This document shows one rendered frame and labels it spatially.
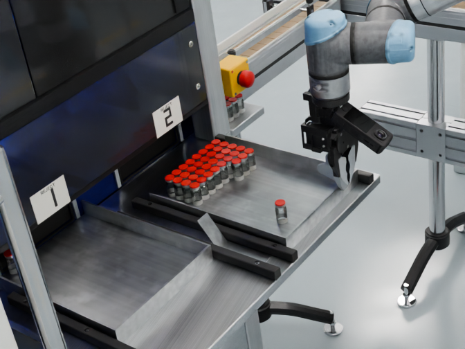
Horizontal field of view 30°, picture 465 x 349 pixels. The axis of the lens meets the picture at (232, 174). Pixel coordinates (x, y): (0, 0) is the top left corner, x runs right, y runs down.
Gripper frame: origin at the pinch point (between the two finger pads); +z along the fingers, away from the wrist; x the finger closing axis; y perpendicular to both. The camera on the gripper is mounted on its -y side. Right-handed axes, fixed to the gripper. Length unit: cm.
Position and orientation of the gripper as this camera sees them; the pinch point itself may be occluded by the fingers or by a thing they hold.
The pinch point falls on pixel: (347, 184)
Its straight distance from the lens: 172.4
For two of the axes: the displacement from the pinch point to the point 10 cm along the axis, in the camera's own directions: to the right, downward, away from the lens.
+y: -7.9, -2.3, 5.6
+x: -5.9, 4.9, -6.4
